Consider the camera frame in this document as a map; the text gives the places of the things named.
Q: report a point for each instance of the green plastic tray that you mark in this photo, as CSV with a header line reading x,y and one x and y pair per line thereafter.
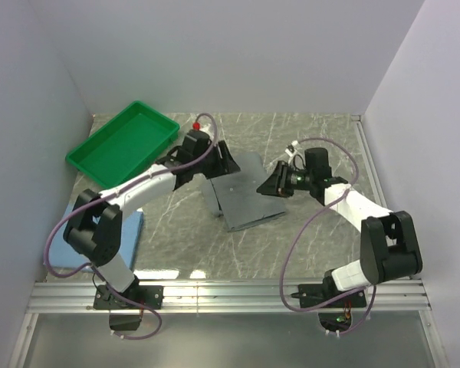
x,y
125,146

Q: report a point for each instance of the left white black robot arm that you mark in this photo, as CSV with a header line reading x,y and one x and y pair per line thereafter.
x,y
95,227

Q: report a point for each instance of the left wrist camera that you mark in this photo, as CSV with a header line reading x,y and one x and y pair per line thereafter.
x,y
194,144

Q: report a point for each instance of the folded light blue shirt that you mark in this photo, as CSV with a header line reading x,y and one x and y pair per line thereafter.
x,y
62,255

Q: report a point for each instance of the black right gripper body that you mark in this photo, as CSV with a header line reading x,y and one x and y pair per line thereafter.
x,y
300,180

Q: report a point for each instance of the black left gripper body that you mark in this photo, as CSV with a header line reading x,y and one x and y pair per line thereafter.
x,y
211,162

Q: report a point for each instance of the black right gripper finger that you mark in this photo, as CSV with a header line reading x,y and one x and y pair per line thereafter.
x,y
279,177
274,189

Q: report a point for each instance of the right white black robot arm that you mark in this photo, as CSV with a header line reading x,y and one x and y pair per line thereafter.
x,y
389,247

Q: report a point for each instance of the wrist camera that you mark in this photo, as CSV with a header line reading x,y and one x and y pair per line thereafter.
x,y
314,161
194,144

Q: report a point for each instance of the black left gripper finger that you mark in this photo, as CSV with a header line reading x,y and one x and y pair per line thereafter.
x,y
211,174
226,161

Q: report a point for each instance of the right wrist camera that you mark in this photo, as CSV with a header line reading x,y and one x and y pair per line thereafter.
x,y
314,161

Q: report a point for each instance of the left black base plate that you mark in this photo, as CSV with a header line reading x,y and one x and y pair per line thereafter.
x,y
147,295

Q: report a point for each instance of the grey long sleeve shirt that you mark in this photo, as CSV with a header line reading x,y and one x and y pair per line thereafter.
x,y
234,198

